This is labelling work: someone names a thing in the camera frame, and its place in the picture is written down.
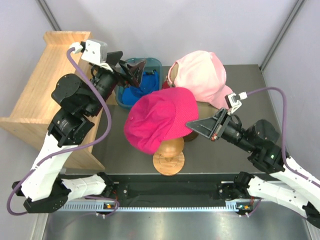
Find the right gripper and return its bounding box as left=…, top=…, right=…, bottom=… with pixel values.
left=184, top=107, right=255, bottom=153

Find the blue cap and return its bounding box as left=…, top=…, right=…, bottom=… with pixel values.
left=121, top=70, right=160, bottom=106

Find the magenta cap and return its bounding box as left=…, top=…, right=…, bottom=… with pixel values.
left=124, top=87, right=199, bottom=155

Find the round wooden hat stand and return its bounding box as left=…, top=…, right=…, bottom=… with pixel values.
left=152, top=137, right=185, bottom=176

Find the khaki cap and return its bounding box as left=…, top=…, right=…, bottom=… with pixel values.
left=167, top=62, right=179, bottom=87

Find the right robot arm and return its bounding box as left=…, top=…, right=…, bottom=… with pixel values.
left=186, top=108, right=320, bottom=228

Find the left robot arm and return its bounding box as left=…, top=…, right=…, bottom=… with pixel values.
left=11, top=51, right=147, bottom=214

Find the dark wooden stand base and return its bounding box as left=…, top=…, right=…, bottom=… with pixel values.
left=183, top=131, right=199, bottom=142

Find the teal plastic bin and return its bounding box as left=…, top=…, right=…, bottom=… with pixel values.
left=115, top=57, right=164, bottom=110

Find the wooden shelf box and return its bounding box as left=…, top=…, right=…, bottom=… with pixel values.
left=0, top=30, right=108, bottom=171

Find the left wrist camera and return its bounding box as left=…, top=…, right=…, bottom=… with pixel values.
left=69, top=39, right=113, bottom=72

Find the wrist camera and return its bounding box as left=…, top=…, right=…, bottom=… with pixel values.
left=225, top=92, right=248, bottom=115
left=69, top=39, right=113, bottom=72

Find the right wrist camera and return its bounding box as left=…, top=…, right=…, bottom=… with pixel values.
left=225, top=92, right=248, bottom=115

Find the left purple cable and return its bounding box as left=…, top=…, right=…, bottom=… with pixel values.
left=6, top=47, right=121, bottom=216

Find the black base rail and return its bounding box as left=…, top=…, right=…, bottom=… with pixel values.
left=84, top=181, right=253, bottom=201

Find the grey cable duct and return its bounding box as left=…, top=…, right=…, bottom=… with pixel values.
left=62, top=202, right=255, bottom=212

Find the left aluminium corner post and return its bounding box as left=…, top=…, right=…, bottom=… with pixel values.
left=36, top=0, right=62, bottom=31

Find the aluminium corner post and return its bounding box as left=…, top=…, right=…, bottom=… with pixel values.
left=36, top=0, right=62, bottom=31
left=259, top=0, right=307, bottom=72

